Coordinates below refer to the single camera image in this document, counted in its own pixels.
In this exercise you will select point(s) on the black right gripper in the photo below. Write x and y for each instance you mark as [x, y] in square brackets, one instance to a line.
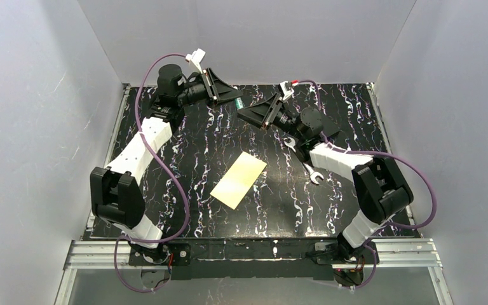
[274, 112]

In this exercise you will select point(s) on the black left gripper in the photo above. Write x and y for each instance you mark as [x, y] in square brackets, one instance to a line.
[211, 87]

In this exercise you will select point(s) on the cream envelope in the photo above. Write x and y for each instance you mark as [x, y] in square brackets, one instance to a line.
[238, 180]

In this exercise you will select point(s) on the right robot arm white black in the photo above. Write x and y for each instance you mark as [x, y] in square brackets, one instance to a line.
[380, 187]

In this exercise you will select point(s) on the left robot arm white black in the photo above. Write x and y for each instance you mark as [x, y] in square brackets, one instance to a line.
[115, 189]

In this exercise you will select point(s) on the silver wrench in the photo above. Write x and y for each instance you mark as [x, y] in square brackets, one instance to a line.
[314, 176]

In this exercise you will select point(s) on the black flat box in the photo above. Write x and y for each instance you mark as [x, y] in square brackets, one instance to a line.
[330, 129]

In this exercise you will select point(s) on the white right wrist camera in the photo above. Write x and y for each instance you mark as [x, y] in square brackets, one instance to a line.
[286, 90]

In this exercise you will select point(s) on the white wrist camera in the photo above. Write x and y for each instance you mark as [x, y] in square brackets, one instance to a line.
[286, 90]
[194, 60]

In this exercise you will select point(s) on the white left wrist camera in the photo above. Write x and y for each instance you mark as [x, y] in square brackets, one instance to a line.
[194, 60]

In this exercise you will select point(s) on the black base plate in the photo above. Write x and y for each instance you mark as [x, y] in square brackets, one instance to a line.
[318, 265]

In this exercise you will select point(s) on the aluminium front rail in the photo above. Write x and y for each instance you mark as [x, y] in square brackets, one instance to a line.
[391, 252]

